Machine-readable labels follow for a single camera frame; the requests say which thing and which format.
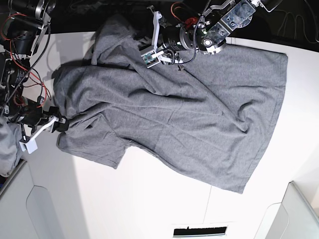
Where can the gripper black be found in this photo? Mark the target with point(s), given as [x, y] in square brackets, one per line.
[171, 40]
[31, 113]

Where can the grey t-shirt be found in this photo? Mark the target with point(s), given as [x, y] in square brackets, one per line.
[211, 121]

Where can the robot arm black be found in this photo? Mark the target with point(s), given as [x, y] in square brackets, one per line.
[22, 91]
[203, 32]

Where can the grey cloth pile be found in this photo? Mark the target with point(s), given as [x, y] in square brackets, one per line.
[10, 150]

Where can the left white bin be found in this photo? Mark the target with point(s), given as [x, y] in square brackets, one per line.
[27, 210]

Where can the white bin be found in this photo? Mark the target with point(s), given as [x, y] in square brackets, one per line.
[292, 218]
[27, 210]

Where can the right white bin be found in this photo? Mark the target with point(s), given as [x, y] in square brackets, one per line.
[292, 218]

